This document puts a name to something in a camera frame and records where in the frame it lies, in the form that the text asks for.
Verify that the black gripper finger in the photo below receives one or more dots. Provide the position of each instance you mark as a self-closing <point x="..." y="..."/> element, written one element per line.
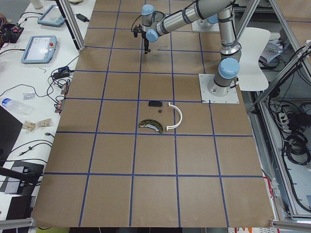
<point x="146" y="46"/>

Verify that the black brake pad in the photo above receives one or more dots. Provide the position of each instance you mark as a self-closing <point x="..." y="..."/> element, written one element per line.
<point x="155" y="103"/>

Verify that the black power adapter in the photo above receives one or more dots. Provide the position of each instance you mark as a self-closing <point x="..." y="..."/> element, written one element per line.
<point x="82" y="18"/>

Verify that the green brake shoe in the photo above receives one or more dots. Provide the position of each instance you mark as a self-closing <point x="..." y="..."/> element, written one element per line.
<point x="151" y="124"/>

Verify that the white curved plastic part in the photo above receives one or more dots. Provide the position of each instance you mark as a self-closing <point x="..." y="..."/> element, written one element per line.
<point x="170" y="105"/>

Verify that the far teach pendant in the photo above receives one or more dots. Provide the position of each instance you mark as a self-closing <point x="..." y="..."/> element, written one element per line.
<point x="51" y="17"/>

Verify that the teach pendant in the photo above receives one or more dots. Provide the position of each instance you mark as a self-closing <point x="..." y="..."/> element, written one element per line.
<point x="51" y="17"/>
<point x="40" y="49"/>

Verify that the white plastic chair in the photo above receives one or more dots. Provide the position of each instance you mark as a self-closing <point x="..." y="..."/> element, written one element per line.
<point x="253" y="42"/>

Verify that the near teach pendant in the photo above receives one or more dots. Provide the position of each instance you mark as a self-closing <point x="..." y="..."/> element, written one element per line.
<point x="40" y="49"/>

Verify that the clear plastic water bottle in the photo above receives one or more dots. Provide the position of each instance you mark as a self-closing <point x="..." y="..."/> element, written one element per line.
<point x="16" y="106"/>

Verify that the aluminium frame post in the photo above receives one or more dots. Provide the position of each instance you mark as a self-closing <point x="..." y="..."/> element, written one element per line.
<point x="69" y="18"/>

